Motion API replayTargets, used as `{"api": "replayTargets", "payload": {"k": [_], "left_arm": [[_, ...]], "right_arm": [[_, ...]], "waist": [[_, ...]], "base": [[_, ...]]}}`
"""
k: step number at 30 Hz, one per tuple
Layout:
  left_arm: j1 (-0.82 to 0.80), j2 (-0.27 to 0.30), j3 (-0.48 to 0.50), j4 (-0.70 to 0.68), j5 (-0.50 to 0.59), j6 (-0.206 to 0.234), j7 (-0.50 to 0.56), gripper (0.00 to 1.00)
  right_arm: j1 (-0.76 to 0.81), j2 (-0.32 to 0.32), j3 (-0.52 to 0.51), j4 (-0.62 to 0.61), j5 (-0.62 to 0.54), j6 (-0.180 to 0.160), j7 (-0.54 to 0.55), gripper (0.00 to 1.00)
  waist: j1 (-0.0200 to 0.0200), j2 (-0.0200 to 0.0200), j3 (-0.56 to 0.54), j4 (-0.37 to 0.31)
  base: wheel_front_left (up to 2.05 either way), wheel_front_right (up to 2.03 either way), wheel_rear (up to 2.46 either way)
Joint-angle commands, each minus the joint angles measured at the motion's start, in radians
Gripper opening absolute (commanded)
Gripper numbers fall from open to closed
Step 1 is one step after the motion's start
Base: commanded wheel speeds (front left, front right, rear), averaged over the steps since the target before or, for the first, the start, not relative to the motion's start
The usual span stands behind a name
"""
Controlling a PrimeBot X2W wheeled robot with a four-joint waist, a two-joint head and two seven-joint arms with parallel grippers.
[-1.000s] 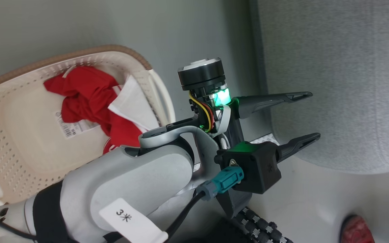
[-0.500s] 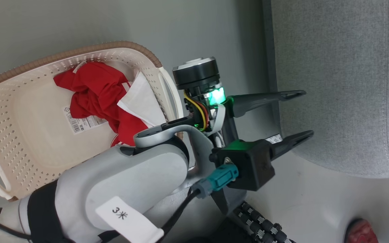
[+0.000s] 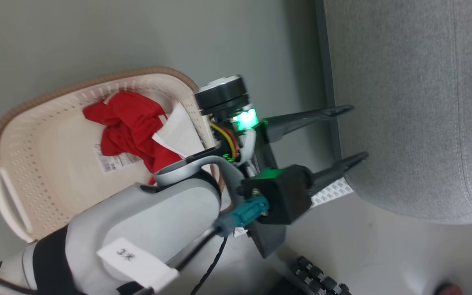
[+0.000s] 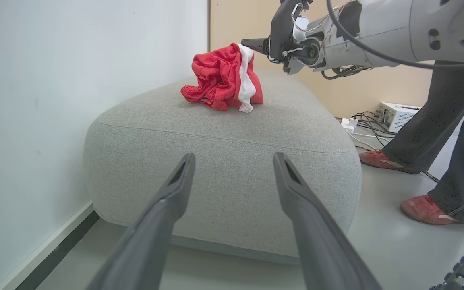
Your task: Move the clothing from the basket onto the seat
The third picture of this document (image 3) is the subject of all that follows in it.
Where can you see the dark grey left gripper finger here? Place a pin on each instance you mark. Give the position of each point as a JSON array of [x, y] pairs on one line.
[[338, 169]]

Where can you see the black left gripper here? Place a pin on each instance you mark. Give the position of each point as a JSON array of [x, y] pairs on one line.
[[223, 98]]

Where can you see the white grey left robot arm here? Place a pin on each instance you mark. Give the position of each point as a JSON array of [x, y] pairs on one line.
[[137, 213]]

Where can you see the black ribbed robot base wheel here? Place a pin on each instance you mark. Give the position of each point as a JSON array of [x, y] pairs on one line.
[[318, 278]]

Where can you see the grey fabric sofa cushion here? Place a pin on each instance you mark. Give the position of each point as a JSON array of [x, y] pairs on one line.
[[416, 102]]

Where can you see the white patterned floor tape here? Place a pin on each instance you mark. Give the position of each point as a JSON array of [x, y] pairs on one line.
[[332, 192]]

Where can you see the white cloth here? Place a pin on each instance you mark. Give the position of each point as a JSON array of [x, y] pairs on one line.
[[178, 131]]

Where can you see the red crumpled garment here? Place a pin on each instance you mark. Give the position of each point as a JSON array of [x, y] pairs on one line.
[[129, 123]]

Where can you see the white printed basket sticker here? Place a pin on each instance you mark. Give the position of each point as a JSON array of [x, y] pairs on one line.
[[113, 159]]

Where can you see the cream perforated laundry basket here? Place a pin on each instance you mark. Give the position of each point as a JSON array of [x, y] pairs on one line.
[[55, 164]]

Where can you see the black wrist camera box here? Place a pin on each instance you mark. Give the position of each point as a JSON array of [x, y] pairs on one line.
[[279, 194]]

